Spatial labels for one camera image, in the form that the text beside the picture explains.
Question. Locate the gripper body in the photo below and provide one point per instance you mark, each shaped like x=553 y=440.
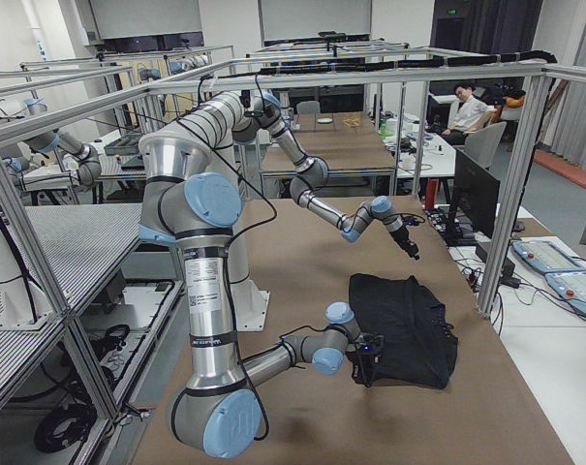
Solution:
x=403 y=239
x=360 y=366

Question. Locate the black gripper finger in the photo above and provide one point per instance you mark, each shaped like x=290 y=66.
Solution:
x=412 y=251

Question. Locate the black graphic t-shirt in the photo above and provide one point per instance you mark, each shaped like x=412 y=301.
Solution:
x=420 y=348

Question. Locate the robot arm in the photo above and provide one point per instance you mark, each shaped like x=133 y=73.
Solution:
x=311 y=174
x=219 y=410

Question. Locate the black computer monitor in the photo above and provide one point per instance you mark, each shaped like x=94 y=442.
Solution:
x=474 y=202

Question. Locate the robot teach pendant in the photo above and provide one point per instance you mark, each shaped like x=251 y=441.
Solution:
x=570 y=286
x=544 y=257

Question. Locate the seated person in white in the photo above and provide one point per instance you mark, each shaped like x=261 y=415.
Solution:
x=472 y=115

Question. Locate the aluminium cage frame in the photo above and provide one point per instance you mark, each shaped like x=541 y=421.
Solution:
x=34 y=311

